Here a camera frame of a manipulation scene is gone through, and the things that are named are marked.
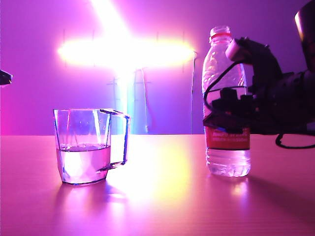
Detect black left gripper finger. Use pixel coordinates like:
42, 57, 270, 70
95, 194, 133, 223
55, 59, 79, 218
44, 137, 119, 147
0, 69, 13, 87

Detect thin white hanging cable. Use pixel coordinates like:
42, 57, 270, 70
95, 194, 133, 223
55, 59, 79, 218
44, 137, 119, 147
139, 66, 150, 134
189, 51, 198, 135

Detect black camera cable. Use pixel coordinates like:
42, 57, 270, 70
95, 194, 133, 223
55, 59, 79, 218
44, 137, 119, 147
202, 60, 245, 114

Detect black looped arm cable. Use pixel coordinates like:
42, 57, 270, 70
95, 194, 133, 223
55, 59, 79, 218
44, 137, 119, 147
275, 133, 315, 150

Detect horizontal glowing light strip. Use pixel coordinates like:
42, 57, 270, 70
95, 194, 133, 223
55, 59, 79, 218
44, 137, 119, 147
58, 39, 195, 67

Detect clear faceted plastic mug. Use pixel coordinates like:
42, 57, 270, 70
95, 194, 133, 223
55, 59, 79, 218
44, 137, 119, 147
53, 108, 131, 187

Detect Nongfu Spring water bottle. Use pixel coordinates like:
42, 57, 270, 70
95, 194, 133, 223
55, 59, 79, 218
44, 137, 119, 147
201, 26, 252, 177

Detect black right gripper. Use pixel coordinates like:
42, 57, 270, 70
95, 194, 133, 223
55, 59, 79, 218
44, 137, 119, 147
202, 71, 308, 136

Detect vertical glowing light strip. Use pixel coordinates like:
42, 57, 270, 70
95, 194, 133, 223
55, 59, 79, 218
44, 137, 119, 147
90, 0, 139, 135

